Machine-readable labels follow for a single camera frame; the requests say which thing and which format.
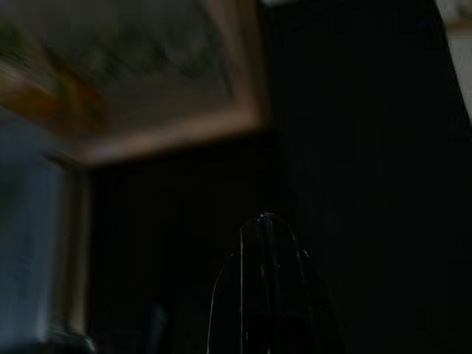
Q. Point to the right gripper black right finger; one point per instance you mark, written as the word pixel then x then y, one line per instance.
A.
pixel 298 302

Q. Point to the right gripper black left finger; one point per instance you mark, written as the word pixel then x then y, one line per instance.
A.
pixel 243 295

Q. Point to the light wooden table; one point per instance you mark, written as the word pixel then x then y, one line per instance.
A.
pixel 147 73

